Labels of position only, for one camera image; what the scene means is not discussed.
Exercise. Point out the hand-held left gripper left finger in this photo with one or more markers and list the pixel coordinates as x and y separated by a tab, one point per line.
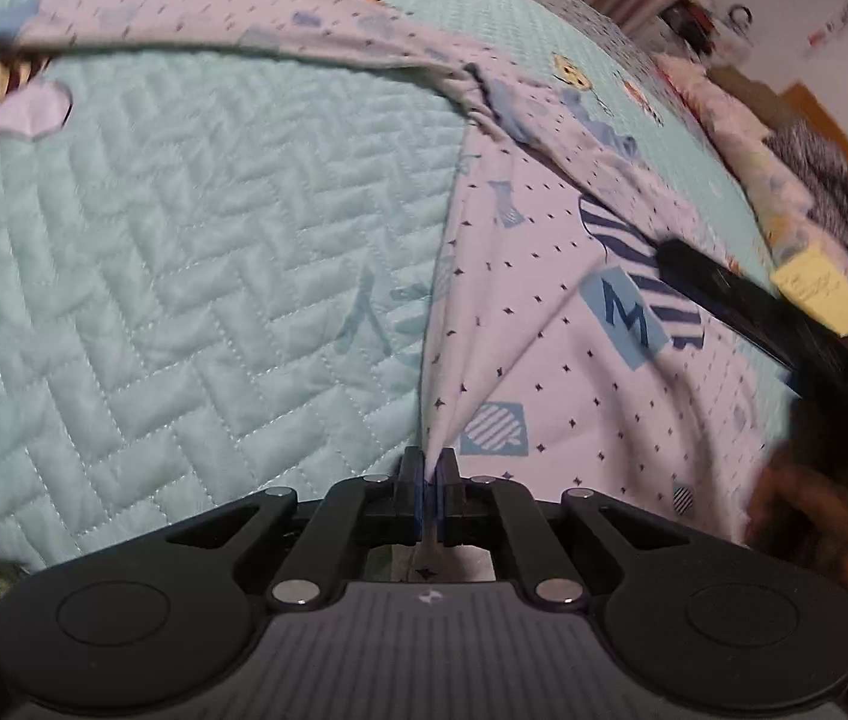
416	499

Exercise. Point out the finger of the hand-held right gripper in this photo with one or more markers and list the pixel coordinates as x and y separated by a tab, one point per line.
769	322

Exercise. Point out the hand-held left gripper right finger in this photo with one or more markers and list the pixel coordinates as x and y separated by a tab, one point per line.
440	499

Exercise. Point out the white patterned long-sleeve shirt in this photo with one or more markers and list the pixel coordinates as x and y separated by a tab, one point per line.
544	300

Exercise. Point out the person's right hand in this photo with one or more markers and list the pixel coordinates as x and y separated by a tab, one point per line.
821	517

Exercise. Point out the yellow paper note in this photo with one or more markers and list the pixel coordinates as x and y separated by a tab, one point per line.
825	292

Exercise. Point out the grey knit cloth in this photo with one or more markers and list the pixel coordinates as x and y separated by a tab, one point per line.
829	187

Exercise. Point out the floral pillow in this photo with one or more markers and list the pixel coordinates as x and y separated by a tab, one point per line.
754	157

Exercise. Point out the brown cloth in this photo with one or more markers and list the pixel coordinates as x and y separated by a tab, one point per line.
746	90

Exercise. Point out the black headphones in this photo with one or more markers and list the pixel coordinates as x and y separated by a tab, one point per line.
740	15

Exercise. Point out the mint bee print quilt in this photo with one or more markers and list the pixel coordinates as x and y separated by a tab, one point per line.
168	255

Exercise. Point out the purple floral bedsheet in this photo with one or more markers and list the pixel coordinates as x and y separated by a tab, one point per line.
566	0

